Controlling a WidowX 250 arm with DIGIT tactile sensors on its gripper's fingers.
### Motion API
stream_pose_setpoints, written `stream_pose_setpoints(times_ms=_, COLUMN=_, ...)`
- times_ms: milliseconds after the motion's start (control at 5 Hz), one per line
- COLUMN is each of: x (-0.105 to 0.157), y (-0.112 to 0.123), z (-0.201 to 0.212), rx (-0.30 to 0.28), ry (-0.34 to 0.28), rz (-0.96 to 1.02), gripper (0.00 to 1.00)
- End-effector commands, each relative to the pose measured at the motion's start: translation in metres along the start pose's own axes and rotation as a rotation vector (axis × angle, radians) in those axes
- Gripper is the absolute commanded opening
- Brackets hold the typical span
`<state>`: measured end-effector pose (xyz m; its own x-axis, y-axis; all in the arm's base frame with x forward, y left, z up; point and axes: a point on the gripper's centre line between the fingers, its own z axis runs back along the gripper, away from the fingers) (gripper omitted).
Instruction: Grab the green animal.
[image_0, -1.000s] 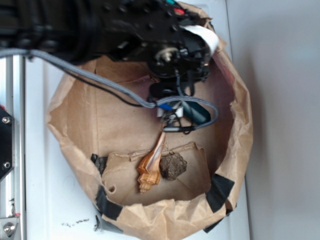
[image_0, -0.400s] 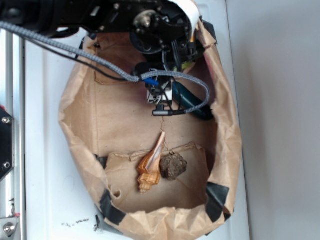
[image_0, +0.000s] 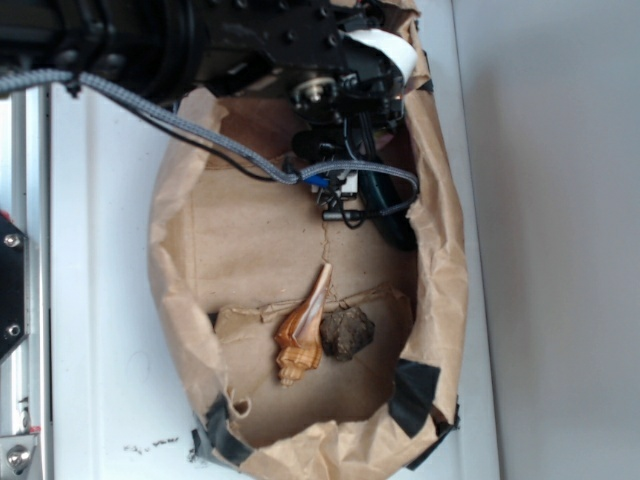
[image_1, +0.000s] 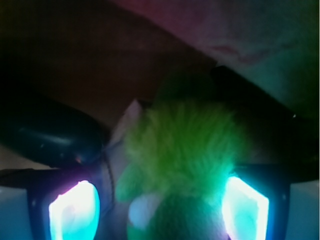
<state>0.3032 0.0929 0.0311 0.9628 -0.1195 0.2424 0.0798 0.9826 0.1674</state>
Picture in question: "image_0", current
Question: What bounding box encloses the dark green cucumber toy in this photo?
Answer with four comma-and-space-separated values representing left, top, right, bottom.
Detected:
359, 171, 417, 252

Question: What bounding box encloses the aluminium frame rail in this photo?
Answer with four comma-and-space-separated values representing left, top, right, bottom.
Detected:
1, 87, 54, 479

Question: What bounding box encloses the brown rough rock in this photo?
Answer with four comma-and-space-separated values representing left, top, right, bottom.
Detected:
320, 307, 375, 362

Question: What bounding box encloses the orange conch seashell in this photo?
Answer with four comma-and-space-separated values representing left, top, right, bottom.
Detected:
274, 264, 333, 387

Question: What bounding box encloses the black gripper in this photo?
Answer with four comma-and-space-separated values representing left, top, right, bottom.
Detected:
249, 1, 416, 155

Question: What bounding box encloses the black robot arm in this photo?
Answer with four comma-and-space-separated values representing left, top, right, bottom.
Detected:
1, 1, 417, 162

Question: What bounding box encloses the white plastic tray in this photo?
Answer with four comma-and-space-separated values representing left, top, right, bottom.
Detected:
50, 1, 500, 479

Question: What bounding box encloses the grey braided cable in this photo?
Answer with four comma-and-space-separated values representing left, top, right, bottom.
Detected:
0, 68, 420, 217

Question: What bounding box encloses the brown paper bag bin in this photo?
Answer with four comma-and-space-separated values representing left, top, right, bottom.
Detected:
147, 0, 469, 480

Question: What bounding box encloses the black metal bracket left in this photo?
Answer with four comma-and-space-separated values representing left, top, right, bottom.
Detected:
0, 210, 29, 363

